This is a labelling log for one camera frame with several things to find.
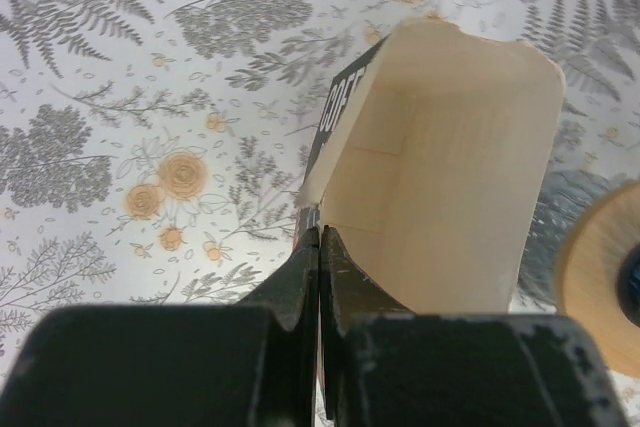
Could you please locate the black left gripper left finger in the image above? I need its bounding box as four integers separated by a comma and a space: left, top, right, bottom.
1, 229, 319, 426

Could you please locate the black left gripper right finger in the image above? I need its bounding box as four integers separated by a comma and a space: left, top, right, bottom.
319, 227, 627, 426

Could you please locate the orange coffee filter box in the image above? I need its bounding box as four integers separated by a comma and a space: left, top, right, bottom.
296, 18, 565, 314

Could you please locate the grey ribbed glass carafe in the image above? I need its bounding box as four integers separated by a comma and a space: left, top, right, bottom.
516, 170, 631, 312

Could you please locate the blue cone dripper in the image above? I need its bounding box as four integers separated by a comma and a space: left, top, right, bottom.
616, 245, 640, 327

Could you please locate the floral patterned table mat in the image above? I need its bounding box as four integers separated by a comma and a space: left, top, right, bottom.
1, 0, 639, 426

